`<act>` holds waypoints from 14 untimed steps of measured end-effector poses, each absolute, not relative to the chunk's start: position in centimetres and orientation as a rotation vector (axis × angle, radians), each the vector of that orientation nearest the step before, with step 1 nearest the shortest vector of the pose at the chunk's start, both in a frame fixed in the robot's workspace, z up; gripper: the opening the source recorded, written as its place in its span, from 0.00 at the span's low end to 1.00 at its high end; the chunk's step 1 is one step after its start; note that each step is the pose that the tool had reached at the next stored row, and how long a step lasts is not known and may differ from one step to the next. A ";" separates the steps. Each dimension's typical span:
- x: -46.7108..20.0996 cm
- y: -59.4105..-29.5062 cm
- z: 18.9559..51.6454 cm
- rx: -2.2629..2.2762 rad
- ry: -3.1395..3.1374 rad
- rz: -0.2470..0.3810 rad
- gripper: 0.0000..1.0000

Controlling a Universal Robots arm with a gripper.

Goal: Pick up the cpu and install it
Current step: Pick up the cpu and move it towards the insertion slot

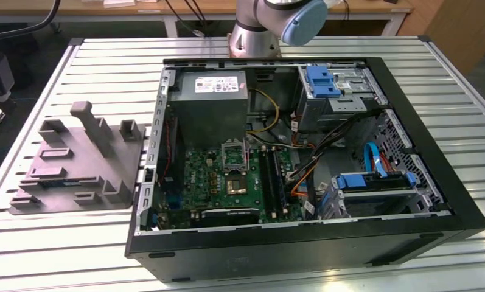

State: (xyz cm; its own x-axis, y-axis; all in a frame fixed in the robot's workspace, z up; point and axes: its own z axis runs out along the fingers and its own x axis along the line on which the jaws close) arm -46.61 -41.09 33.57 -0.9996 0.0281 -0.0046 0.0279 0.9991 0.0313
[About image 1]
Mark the RAM stick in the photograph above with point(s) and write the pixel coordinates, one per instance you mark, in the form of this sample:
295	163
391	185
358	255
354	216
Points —
59	183

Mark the white box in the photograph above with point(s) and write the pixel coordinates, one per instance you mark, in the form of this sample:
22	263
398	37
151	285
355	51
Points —
120	3

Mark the black office chair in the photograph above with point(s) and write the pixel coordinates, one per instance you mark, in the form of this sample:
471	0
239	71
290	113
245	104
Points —
26	45

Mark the grey parts rack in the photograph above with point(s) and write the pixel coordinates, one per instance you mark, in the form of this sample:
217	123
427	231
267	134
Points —
87	170

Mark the black PC case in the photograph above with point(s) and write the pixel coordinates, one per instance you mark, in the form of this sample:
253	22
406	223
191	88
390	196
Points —
265	252

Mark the black RAM slot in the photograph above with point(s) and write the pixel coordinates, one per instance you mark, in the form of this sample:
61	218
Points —
265	179
278	182

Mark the grey power supply unit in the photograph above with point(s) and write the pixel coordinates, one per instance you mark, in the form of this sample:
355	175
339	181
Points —
209	118

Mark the black graphics card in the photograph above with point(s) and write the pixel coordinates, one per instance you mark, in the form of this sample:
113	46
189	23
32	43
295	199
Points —
227	215

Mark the blue board connector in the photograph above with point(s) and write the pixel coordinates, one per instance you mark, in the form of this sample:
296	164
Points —
173	203

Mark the CPU socket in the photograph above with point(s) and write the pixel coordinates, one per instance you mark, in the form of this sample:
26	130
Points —
236	185

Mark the blue disk carrier with disk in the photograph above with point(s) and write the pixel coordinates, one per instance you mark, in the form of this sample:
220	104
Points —
351	182

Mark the blue drive carrier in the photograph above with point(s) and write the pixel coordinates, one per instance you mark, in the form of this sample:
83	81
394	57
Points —
320	82

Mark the thin metal locking lever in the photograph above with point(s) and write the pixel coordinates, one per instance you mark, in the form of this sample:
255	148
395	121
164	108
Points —
248	152

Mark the green motherboard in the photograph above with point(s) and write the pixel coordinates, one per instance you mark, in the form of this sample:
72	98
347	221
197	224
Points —
203	197

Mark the wooden cabinet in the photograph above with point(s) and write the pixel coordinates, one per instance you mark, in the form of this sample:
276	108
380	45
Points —
464	30

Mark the wooden desk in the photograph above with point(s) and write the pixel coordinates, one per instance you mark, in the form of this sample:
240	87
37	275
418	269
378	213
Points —
104	10

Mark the black case fan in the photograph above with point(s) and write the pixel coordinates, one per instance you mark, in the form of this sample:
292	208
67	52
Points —
175	167

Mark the silver disk bay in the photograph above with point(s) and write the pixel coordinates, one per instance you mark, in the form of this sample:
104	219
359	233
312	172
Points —
383	193
347	105

